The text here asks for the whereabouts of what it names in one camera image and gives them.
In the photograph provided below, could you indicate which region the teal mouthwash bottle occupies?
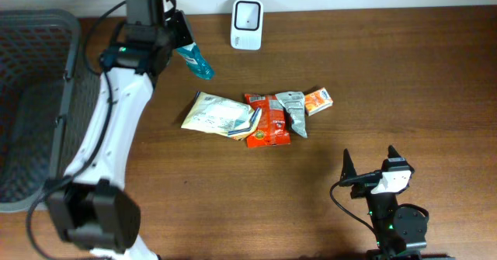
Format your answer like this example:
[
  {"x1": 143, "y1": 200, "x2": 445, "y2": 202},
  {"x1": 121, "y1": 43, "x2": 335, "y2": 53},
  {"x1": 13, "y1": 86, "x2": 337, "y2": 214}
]
[{"x1": 176, "y1": 43, "x2": 215, "y2": 80}]

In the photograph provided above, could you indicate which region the small orange carton box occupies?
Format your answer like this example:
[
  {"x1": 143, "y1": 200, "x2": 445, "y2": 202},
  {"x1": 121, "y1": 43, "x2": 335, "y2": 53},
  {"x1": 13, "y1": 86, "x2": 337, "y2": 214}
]
[{"x1": 304, "y1": 88, "x2": 333, "y2": 116}]

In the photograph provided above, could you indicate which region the cream and blue snack bag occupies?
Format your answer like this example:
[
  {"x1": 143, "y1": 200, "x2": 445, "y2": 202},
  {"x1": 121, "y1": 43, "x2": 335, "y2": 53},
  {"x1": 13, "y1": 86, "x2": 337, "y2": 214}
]
[{"x1": 181, "y1": 92, "x2": 262, "y2": 140}]

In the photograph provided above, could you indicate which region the red snack bag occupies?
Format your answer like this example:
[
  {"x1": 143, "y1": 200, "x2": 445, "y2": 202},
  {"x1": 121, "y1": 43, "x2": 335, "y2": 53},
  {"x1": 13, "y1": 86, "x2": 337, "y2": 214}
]
[{"x1": 245, "y1": 94, "x2": 290, "y2": 148}]

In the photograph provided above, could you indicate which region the silver foil snack packet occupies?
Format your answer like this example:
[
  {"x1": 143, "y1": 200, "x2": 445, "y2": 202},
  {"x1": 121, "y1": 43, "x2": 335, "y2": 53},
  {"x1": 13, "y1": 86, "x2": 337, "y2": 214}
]
[{"x1": 275, "y1": 92, "x2": 308, "y2": 138}]

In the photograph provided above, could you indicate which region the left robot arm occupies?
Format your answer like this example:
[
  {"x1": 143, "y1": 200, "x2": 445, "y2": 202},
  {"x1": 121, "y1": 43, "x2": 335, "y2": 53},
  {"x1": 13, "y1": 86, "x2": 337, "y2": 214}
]
[{"x1": 40, "y1": 0, "x2": 193, "y2": 259}]

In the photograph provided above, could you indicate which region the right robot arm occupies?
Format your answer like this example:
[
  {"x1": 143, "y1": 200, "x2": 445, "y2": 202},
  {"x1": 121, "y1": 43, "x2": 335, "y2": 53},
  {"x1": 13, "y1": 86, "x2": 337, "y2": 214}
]
[{"x1": 338, "y1": 145, "x2": 429, "y2": 259}]

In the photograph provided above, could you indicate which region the white barcode scanner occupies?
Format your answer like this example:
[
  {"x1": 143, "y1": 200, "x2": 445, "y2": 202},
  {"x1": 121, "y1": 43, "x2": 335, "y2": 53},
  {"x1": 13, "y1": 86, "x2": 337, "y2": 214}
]
[{"x1": 230, "y1": 0, "x2": 264, "y2": 50}]

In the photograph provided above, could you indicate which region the grey plastic mesh basket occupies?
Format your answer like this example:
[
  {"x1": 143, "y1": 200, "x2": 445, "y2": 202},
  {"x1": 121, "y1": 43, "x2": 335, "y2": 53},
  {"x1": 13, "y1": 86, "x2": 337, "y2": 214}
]
[{"x1": 1, "y1": 9, "x2": 100, "y2": 213}]

